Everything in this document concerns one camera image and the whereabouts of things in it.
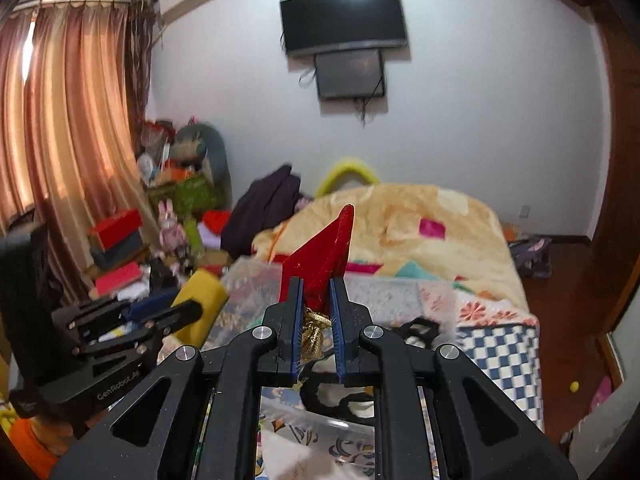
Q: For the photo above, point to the black wall television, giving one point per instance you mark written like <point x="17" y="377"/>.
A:
<point x="344" y="17"/>

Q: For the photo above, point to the blue white checkered sheet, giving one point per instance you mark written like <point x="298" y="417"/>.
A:
<point x="505" y="360"/>

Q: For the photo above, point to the yellow printed blanket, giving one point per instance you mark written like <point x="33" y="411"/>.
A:
<point x="400" y="240"/>

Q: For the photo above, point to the grey box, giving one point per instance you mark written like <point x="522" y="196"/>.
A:
<point x="120" y="250"/>

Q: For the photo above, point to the small grey wall monitor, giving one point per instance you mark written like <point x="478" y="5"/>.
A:
<point x="350" y="74"/>

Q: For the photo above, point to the pink bunny plush toy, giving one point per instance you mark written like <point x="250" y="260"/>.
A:
<point x="171" y="230"/>

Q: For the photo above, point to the yellow foam hoop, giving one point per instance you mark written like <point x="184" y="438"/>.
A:
<point x="350" y="172"/>

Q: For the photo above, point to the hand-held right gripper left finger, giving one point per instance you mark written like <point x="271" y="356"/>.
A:
<point x="295" y="325"/>

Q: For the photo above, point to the person's left forearm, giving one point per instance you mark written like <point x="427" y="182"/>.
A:
<point x="35" y="447"/>

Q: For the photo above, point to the dark purple clothing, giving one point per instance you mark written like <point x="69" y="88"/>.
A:
<point x="265" y="210"/>

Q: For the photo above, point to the yellow plush pillow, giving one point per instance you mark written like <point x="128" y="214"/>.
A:
<point x="207" y="300"/>

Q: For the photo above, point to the grey cushion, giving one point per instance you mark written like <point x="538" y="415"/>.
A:
<point x="212" y="152"/>

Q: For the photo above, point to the pink brown curtain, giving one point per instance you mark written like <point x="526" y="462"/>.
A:
<point x="65" y="125"/>

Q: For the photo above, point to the green patterned bag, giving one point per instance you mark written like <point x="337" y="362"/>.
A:
<point x="192" y="192"/>

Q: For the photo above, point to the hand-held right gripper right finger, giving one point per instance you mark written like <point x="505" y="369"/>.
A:
<point x="340" y="330"/>

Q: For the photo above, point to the brown wooden wardrobe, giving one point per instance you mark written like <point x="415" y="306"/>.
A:
<point x="617" y="135"/>

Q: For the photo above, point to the wall socket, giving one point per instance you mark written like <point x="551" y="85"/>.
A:
<point x="524" y="211"/>

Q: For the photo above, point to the flat pink red box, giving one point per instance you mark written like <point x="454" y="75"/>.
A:
<point x="117" y="277"/>

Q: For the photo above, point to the purple backpack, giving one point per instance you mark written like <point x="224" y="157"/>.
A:
<point x="532" y="255"/>

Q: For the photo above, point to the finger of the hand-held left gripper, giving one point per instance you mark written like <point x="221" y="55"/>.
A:
<point x="145" y="309"/>
<point x="180" y="312"/>

